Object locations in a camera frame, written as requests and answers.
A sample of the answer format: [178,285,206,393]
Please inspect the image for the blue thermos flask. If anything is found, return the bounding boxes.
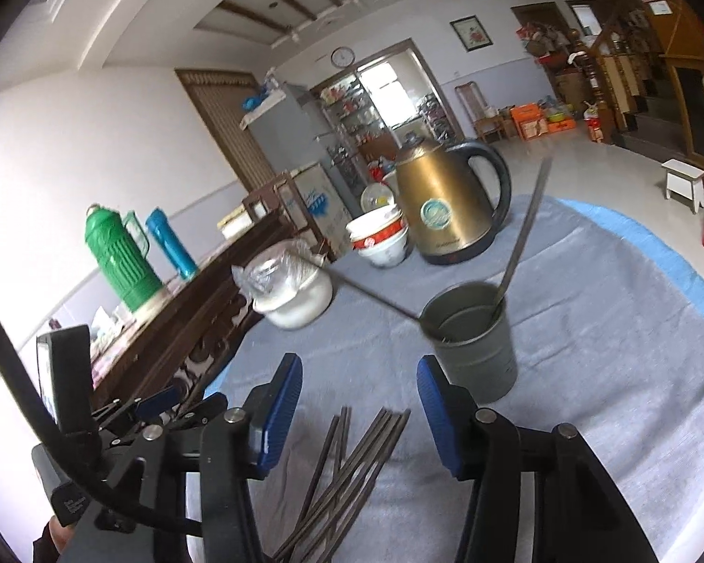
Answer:
[146,208,198,281]

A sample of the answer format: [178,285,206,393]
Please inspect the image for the grey metal utensil holder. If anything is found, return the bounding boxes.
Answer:
[421,281,518,404]

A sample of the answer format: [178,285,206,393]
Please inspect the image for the stacked red white bowls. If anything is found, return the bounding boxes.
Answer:
[345,204,409,268]

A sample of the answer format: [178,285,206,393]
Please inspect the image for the person left hand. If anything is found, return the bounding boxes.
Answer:
[32,516,75,563]

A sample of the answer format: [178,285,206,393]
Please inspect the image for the white small stool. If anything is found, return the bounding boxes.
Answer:
[661,159,704,215]

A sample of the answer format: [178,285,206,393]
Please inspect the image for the orange cardboard box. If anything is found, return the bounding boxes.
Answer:
[510,103,549,141]

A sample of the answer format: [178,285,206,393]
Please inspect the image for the small white fan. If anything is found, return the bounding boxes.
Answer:
[360,182,395,212]

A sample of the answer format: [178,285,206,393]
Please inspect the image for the brown wooden door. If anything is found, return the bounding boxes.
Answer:
[175,68,277,193]

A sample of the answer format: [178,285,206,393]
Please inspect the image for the green thermos flask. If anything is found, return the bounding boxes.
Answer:
[85,204,164,312]

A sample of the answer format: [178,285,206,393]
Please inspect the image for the framed wall picture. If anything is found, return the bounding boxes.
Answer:
[450,15,493,52]

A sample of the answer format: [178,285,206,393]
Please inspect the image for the white pot with plastic bag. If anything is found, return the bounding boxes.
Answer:
[231,239,334,330]

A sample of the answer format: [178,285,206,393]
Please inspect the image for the dark carved wooden sideboard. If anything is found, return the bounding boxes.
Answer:
[91,215,293,408]

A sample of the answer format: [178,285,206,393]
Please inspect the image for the black cable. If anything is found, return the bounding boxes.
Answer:
[0,286,205,538]

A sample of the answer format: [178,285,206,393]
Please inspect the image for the wooden stair railing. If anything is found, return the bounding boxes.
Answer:
[568,29,631,147]

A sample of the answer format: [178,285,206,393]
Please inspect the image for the wooden chair by wall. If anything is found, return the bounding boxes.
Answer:
[455,82,504,143]

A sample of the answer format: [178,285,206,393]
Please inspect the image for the grey table cloth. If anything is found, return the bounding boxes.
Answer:
[222,199,704,562]

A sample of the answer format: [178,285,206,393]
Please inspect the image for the grey refrigerator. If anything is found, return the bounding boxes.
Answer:
[240,83,357,258]

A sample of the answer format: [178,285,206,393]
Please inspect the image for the bronze electric kettle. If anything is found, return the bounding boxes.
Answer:
[395,134,513,266]

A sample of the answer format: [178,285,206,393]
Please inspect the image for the round wall clock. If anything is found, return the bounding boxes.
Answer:
[330,46,356,70]

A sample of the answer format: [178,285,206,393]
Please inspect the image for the dark metal chopstick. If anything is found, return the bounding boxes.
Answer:
[272,408,412,563]
[292,411,403,563]
[319,266,429,329]
[309,405,352,538]
[491,156,553,321]
[292,413,342,547]

